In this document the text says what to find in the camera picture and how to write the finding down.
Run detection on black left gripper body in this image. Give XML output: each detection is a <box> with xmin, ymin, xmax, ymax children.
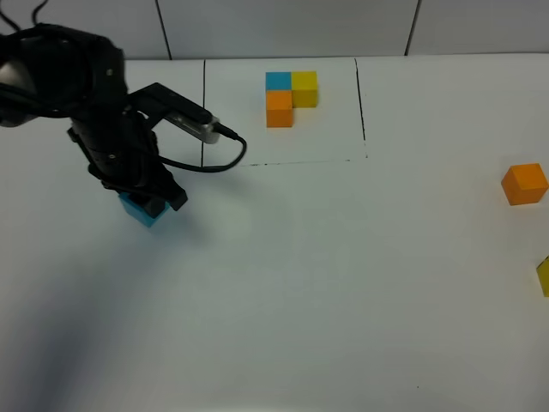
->
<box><xmin>69</xmin><ymin>107</ymin><xmax>188</xmax><ymax>210</ymax></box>

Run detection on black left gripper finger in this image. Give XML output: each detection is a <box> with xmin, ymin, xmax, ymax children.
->
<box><xmin>142</xmin><ymin>197</ymin><xmax>166</xmax><ymax>215</ymax></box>

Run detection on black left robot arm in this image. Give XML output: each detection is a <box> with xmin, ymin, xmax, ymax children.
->
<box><xmin>1</xmin><ymin>24</ymin><xmax>188</xmax><ymax>218</ymax></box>

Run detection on orange template block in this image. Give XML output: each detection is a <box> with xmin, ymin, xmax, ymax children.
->
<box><xmin>266</xmin><ymin>90</ymin><xmax>293</xmax><ymax>128</ymax></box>

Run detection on blue template block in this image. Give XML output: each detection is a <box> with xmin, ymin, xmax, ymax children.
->
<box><xmin>265</xmin><ymin>71</ymin><xmax>293</xmax><ymax>91</ymax></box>

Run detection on yellow template block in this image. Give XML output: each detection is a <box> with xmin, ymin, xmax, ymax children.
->
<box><xmin>291</xmin><ymin>71</ymin><xmax>318</xmax><ymax>108</ymax></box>

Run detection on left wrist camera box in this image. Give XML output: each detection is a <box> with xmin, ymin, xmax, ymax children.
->
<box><xmin>130</xmin><ymin>82</ymin><xmax>220</xmax><ymax>144</ymax></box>

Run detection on black camera cable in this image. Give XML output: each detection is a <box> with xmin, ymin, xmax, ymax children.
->
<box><xmin>145</xmin><ymin>122</ymin><xmax>248</xmax><ymax>173</ymax></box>

